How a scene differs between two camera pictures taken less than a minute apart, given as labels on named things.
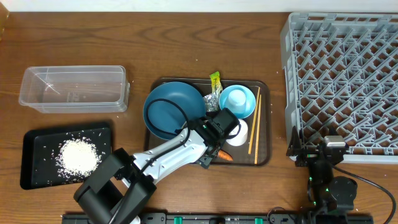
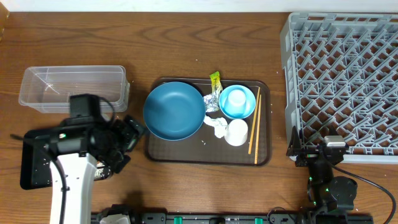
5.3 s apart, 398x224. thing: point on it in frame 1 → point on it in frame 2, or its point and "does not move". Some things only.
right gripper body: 307,156 does not move
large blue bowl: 165,116 does not move
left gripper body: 209,158 → 124,137
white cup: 241,137 does not move
